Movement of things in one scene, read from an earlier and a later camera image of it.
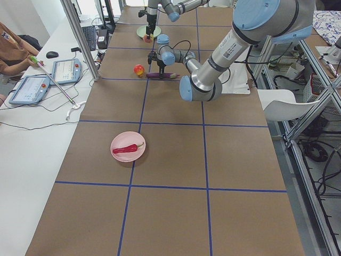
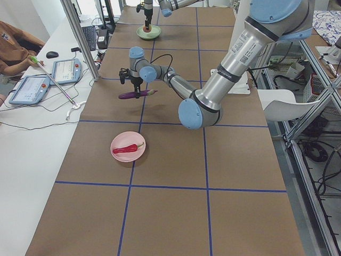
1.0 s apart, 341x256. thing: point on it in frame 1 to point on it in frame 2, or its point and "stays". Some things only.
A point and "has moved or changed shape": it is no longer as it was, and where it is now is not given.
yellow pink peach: x=147 y=39 has moved or changed shape
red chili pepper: x=129 y=149 stays
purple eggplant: x=165 y=75 has moved or changed shape
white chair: x=280 y=105 stays
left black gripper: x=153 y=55 to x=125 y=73
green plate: x=141 y=31 stays
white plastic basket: x=314 y=88 stays
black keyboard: x=90 y=33 stays
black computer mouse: x=51 y=54 stays
